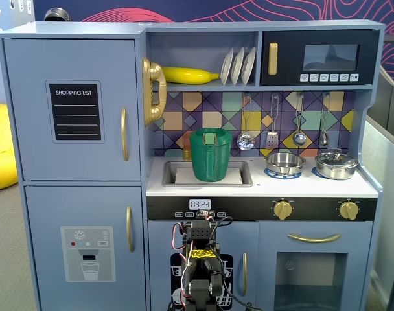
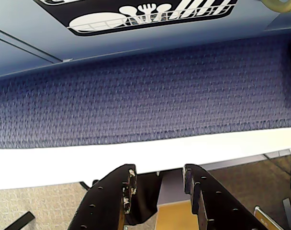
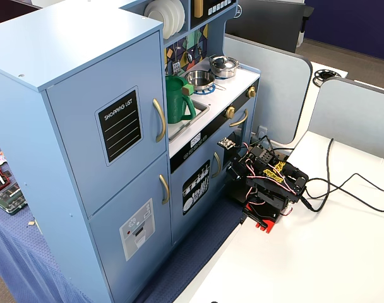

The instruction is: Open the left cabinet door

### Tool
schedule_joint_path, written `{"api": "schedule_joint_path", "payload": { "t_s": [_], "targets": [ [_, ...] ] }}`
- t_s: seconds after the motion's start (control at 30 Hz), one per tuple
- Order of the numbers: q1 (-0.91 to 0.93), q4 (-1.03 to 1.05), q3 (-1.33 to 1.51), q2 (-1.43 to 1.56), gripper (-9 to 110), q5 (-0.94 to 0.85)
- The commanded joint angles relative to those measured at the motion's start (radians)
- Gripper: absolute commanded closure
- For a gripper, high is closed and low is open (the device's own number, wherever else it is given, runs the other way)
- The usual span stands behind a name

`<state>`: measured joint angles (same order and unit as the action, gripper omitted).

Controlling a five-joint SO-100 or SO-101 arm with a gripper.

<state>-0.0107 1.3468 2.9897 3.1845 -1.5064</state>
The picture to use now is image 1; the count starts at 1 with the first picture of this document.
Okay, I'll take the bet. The gold toy telephone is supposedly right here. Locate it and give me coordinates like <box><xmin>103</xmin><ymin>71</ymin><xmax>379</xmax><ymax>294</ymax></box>
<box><xmin>141</xmin><ymin>57</ymin><xmax>168</xmax><ymax>128</ymax></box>

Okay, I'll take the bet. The black toy microwave door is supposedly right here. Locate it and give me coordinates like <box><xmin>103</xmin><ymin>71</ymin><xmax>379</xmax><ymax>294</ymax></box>
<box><xmin>260</xmin><ymin>29</ymin><xmax>381</xmax><ymax>86</ymax></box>

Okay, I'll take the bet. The yellow toy banana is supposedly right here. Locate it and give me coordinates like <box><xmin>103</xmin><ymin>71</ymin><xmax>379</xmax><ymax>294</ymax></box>
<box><xmin>161</xmin><ymin>66</ymin><xmax>220</xmax><ymax>85</ymax></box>

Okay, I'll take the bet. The steel pot with lid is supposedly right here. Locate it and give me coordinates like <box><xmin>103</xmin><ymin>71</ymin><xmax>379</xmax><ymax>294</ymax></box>
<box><xmin>314</xmin><ymin>148</ymin><xmax>360</xmax><ymax>181</ymax></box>

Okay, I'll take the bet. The steel slotted spatula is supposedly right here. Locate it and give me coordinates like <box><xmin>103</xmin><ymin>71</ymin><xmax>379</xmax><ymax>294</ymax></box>
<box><xmin>266</xmin><ymin>93</ymin><xmax>280</xmax><ymax>150</ymax></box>

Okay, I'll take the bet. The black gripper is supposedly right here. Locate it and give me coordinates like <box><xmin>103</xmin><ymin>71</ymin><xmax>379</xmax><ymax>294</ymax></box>
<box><xmin>183</xmin><ymin>220</ymin><xmax>221</xmax><ymax>251</ymax></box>

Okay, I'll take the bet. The black power cable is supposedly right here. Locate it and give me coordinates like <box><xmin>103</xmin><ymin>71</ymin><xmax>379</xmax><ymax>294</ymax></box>
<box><xmin>221</xmin><ymin>284</ymin><xmax>264</xmax><ymax>311</ymax></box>

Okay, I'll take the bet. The gold stove knob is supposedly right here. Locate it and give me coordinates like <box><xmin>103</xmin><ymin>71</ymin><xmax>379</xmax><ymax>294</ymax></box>
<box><xmin>338</xmin><ymin>200</ymin><xmax>359</xmax><ymax>221</ymax></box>
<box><xmin>273</xmin><ymin>200</ymin><xmax>294</xmax><ymax>221</ymax></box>

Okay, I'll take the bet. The small bare camera board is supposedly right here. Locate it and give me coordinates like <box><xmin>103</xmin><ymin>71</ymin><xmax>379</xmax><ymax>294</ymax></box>
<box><xmin>195</xmin><ymin>209</ymin><xmax>216</xmax><ymax>221</ymax></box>

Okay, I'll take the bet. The blue ice dispenser cabinet door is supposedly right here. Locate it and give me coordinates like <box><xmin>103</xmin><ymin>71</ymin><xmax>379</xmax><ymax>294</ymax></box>
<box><xmin>23</xmin><ymin>185</ymin><xmax>147</xmax><ymax>311</ymax></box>

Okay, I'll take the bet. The blue shopping list cabinet door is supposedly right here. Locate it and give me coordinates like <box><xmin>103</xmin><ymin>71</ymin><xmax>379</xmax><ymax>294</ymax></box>
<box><xmin>3</xmin><ymin>38</ymin><xmax>142</xmax><ymax>182</ymax></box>

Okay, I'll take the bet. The blue dishwasher door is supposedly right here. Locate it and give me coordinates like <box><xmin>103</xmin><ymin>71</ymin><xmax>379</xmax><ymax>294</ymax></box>
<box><xmin>147</xmin><ymin>220</ymin><xmax>260</xmax><ymax>311</ymax></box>

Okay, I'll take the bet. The yellow bean bag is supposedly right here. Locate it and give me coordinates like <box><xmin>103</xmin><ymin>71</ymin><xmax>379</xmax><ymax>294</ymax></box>
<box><xmin>0</xmin><ymin>103</ymin><xmax>19</xmax><ymax>192</ymax></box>

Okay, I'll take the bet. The gold oven door handle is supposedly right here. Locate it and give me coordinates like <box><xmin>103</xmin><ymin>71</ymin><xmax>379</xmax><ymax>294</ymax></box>
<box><xmin>286</xmin><ymin>233</ymin><xmax>343</xmax><ymax>244</ymax></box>

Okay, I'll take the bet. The gold curved fridge door handle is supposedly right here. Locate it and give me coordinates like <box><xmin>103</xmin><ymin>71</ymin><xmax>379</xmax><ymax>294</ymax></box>
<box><xmin>120</xmin><ymin>107</ymin><xmax>130</xmax><ymax>162</ymax></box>
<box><xmin>125</xmin><ymin>206</ymin><xmax>135</xmax><ymax>253</ymax></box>

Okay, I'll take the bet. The open steel pan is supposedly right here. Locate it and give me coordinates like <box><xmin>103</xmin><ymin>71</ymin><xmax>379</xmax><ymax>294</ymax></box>
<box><xmin>264</xmin><ymin>152</ymin><xmax>307</xmax><ymax>176</ymax></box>

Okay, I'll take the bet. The blue oven door with window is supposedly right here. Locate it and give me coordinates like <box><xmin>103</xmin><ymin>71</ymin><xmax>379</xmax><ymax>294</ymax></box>
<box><xmin>258</xmin><ymin>221</ymin><xmax>374</xmax><ymax>311</ymax></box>

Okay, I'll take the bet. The black round dome object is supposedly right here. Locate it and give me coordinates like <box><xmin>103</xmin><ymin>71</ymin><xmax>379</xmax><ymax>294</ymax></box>
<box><xmin>43</xmin><ymin>7</ymin><xmax>71</xmax><ymax>22</ymax></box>

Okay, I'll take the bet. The gold microwave door handle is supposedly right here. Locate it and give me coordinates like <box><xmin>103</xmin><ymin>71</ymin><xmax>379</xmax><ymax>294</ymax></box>
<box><xmin>268</xmin><ymin>42</ymin><xmax>279</xmax><ymax>76</ymax></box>

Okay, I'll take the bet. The blue toy kitchen body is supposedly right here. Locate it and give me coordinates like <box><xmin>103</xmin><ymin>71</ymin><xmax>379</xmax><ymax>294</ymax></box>
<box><xmin>0</xmin><ymin>19</ymin><xmax>386</xmax><ymax>311</ymax></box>

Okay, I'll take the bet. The steel slotted skimmer spoon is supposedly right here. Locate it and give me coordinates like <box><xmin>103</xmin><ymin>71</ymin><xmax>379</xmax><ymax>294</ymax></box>
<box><xmin>237</xmin><ymin>93</ymin><xmax>256</xmax><ymax>152</ymax></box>

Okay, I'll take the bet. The white toy plate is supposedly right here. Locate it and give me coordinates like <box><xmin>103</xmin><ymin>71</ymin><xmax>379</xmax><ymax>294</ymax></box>
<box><xmin>220</xmin><ymin>47</ymin><xmax>235</xmax><ymax>86</ymax></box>
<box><xmin>241</xmin><ymin>46</ymin><xmax>257</xmax><ymax>86</ymax></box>
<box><xmin>230</xmin><ymin>47</ymin><xmax>245</xmax><ymax>86</ymax></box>

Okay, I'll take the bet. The gold dishwasher door handle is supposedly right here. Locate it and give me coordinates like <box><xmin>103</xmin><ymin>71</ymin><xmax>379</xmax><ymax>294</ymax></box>
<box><xmin>241</xmin><ymin>252</ymin><xmax>249</xmax><ymax>297</ymax></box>

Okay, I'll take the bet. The steel ladle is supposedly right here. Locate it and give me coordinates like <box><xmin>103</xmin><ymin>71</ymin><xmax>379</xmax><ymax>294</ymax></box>
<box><xmin>292</xmin><ymin>93</ymin><xmax>307</xmax><ymax>147</ymax></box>

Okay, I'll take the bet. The grey toy sink basin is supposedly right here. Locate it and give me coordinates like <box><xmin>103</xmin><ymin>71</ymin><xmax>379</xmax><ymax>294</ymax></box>
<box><xmin>161</xmin><ymin>160</ymin><xmax>253</xmax><ymax>188</ymax></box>

